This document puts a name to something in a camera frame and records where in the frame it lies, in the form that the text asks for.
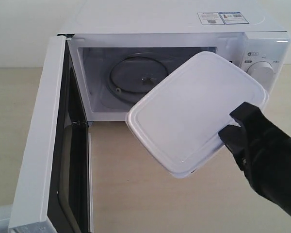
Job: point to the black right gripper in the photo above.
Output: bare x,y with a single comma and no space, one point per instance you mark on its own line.
268,151

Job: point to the white lidded plastic container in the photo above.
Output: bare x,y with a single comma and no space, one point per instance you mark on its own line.
178,121

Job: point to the warning label sticker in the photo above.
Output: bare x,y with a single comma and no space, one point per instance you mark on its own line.
222,18

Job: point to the upper white control knob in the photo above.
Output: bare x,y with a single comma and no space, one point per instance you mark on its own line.
262,72

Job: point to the white microwave door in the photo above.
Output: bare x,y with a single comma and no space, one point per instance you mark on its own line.
54,190

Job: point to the glass microwave turntable plate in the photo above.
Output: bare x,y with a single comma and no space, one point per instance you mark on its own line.
130,79

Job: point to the white Midea microwave oven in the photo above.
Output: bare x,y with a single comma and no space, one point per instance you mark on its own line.
110,30

